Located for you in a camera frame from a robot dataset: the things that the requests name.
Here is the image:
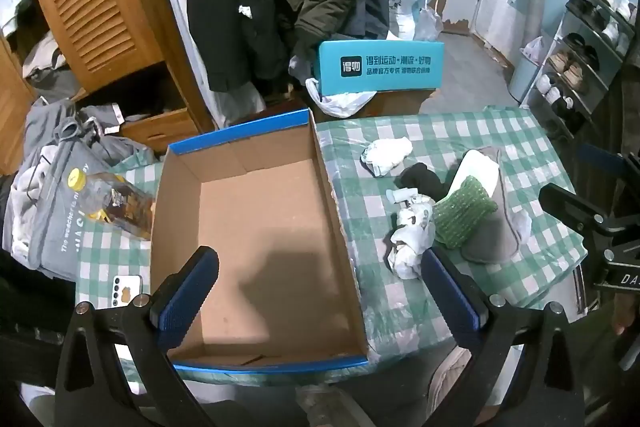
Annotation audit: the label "light blue trash bin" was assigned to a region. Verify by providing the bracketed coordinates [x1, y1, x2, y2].
[507, 52, 543, 105]

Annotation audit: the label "wooden wardrobe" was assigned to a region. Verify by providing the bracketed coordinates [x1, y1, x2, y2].
[0, 0, 217, 178]

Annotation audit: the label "grey hoodie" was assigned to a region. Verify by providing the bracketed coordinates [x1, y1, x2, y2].
[2, 99, 162, 280]

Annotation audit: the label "folded grey clothes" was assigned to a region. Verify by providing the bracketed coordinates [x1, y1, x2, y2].
[22, 32, 82, 104]

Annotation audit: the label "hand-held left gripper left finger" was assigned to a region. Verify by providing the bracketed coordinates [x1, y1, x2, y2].
[54, 246, 221, 427]

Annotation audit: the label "grey cloth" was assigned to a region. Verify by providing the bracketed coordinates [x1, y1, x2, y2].
[457, 146, 533, 264]

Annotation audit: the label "white sock bundle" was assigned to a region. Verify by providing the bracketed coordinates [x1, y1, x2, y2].
[361, 137, 415, 178]

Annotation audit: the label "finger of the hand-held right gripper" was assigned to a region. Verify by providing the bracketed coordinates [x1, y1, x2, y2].
[579, 144, 640, 178]
[538, 182, 640, 239]

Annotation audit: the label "green knitted cloth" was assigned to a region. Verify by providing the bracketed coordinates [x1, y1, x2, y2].
[431, 175, 498, 250]

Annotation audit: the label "green checkered tablecloth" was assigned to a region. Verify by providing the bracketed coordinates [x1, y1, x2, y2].
[75, 106, 588, 383]

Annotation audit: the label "collection of shoes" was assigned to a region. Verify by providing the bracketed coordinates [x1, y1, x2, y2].
[535, 0, 638, 120]

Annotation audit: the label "blue-edged cardboard box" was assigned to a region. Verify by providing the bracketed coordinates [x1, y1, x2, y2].
[150, 108, 372, 375]

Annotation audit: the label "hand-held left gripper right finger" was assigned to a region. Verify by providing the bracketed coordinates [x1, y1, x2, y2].
[420, 248, 588, 427]

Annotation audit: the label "white smartphone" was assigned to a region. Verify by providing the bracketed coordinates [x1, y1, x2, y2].
[111, 275, 146, 309]

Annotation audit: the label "brown box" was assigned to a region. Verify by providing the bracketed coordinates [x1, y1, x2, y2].
[360, 88, 437, 118]

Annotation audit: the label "teal shoe box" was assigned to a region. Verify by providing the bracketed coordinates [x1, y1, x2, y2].
[312, 39, 446, 96]

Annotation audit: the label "white bin liner bag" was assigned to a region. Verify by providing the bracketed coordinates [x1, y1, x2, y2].
[520, 36, 546, 64]

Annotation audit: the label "black sock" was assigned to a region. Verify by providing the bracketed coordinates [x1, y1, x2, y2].
[395, 163, 451, 204]

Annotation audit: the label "white plastic bag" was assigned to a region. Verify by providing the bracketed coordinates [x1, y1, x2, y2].
[305, 77, 378, 118]

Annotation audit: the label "grey shoe rack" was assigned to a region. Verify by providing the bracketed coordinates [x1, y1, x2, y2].
[520, 0, 640, 142]

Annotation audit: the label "light green cloth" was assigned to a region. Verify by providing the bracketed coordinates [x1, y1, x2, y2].
[447, 149, 502, 208]

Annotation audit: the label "white patterned sock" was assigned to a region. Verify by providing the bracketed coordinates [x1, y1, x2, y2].
[384, 199, 437, 280]

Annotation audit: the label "yellow-capped plastic bottle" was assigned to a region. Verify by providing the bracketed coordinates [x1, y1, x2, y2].
[67, 168, 156, 242]

